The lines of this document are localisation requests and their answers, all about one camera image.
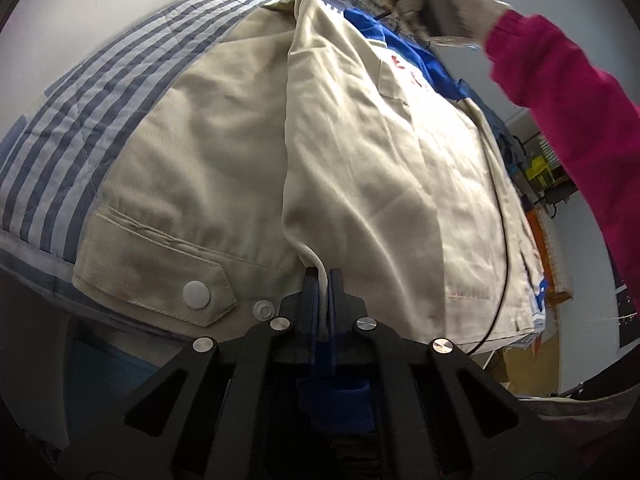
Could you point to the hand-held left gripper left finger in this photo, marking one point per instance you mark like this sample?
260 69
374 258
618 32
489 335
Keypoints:
310 305

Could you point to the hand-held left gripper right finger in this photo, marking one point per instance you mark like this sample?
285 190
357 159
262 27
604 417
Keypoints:
336 310

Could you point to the beige and blue jacket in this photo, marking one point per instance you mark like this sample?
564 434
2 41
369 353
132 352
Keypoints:
200 160

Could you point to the person's right hand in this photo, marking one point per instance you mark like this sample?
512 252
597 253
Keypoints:
475 0

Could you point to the teal folded garment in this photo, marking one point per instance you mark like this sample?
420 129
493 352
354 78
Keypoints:
502 140

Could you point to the yellow crate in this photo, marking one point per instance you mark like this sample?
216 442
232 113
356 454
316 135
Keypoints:
537 170

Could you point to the orange stool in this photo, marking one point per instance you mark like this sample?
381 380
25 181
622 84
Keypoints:
540 240

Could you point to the cream knitted stool cover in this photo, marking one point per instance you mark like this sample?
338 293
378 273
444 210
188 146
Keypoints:
560 265

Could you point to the dark window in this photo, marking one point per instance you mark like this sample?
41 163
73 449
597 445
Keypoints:
627 315

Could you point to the blue white striped blanket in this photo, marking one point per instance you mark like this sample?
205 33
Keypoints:
75 125

